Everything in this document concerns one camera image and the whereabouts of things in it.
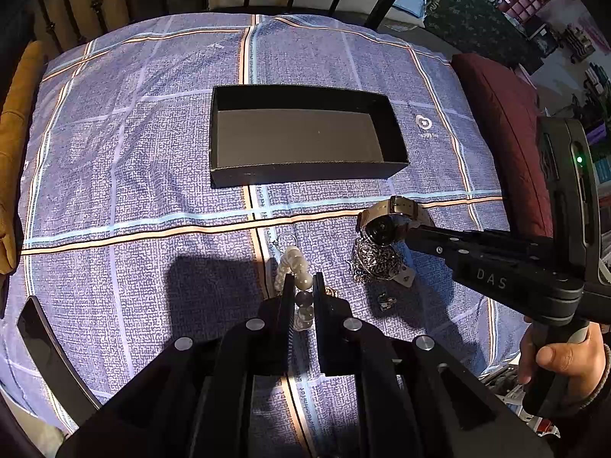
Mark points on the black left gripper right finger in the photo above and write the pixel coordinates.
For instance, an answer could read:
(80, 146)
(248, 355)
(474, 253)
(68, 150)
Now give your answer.
(414, 399)

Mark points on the dark red pillow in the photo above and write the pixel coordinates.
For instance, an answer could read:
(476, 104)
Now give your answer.
(505, 109)

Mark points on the brown white strap watch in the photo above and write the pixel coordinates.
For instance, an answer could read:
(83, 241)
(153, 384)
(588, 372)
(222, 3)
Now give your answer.
(386, 222)

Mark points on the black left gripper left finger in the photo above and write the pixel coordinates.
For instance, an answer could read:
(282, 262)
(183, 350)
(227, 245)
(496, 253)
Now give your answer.
(195, 398)

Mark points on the mustard yellow pillow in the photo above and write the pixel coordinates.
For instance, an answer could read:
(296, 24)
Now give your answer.
(15, 117)

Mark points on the black open jewelry box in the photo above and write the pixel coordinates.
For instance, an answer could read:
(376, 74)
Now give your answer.
(266, 134)

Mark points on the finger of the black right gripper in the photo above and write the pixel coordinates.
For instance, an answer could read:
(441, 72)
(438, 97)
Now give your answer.
(442, 242)

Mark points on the blue plaid bed sheet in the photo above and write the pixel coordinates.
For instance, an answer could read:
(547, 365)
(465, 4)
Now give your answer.
(128, 247)

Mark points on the right human hand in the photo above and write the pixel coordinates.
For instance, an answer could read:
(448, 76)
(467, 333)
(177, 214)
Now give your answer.
(584, 363)

